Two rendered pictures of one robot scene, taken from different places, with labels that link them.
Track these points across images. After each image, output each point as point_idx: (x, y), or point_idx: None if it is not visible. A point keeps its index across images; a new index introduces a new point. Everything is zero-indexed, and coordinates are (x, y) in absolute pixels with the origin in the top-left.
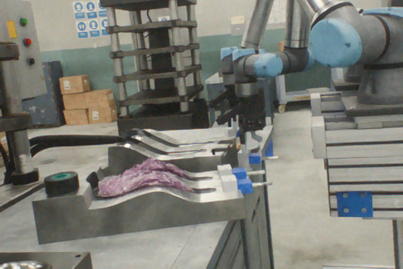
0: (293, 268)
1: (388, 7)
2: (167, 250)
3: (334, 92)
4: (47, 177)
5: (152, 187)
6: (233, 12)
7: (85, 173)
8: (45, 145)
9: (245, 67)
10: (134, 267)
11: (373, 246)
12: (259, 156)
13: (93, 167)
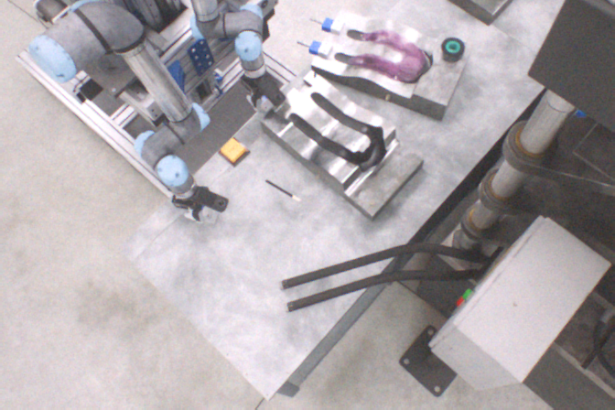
0: (160, 307)
1: None
2: (400, 9)
3: (134, 88)
4: (462, 48)
5: (393, 27)
6: None
7: (428, 80)
8: (442, 270)
9: (262, 34)
10: (423, 4)
11: (57, 290)
12: None
13: (419, 93)
